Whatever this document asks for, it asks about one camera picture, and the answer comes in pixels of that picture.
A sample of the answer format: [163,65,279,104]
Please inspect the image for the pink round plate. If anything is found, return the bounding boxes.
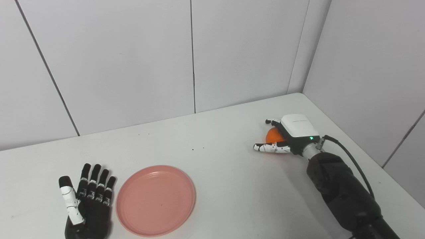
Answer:
[116,165,196,237]

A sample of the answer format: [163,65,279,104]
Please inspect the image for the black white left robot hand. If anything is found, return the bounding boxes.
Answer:
[58,163,117,239]

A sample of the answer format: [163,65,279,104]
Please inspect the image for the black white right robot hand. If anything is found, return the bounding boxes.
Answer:
[253,114,321,157]

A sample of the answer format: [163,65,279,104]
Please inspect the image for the orange fruit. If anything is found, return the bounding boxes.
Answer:
[266,128,286,144]

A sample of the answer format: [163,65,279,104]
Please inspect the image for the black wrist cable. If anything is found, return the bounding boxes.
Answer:
[318,134,376,199]

